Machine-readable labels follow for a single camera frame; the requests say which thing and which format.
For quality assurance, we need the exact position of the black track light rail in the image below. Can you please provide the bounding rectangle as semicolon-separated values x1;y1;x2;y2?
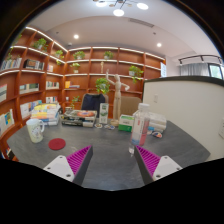
178;54;224;66

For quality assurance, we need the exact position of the tan chair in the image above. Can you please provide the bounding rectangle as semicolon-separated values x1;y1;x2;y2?
119;95;143;117

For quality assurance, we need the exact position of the window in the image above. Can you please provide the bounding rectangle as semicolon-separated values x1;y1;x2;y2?
209;63;224;80

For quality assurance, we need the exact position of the flat round red coaster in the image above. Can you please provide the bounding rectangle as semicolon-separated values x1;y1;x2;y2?
48;137;67;151

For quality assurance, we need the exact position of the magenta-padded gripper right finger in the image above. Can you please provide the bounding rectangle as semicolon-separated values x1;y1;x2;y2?
134;145;184;186

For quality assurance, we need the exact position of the wooden shelf unit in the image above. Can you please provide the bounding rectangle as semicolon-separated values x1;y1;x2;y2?
0;25;167;158

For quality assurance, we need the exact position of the ceiling air vent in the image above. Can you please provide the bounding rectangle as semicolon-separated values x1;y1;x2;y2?
128;18;155;28

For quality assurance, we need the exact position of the stack of dark books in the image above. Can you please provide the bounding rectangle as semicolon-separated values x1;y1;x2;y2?
60;109;98;128

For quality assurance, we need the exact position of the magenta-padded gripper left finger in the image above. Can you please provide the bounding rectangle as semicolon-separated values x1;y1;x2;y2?
43;145;94;187

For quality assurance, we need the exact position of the clear plastic drink bottle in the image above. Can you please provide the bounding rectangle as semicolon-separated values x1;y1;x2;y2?
128;102;151;158

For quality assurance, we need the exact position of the white partition with dark top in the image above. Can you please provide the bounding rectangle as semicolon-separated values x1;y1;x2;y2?
142;75;224;161

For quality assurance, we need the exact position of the yellow striped white mug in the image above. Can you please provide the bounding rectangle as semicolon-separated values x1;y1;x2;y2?
25;118;46;144

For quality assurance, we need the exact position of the orange blue printed sticker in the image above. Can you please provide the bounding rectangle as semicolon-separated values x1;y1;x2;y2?
151;130;164;139

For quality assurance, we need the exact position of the chair with dark jacket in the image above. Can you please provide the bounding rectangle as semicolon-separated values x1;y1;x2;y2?
80;93;107;114

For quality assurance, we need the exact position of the branched ceiling lamp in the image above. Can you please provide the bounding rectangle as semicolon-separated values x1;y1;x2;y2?
92;0;150;18

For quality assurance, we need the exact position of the tall green white carton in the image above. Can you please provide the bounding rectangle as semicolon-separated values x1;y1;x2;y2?
98;102;110;125

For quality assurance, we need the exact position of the small green white box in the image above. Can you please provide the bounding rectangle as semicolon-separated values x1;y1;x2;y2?
118;114;135;133

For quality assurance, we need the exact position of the wooden artist mannequin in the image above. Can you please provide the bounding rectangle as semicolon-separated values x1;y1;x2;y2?
105;69;131;127

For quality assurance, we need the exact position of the grey curtain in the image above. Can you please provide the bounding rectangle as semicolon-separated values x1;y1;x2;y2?
179;62;210;77

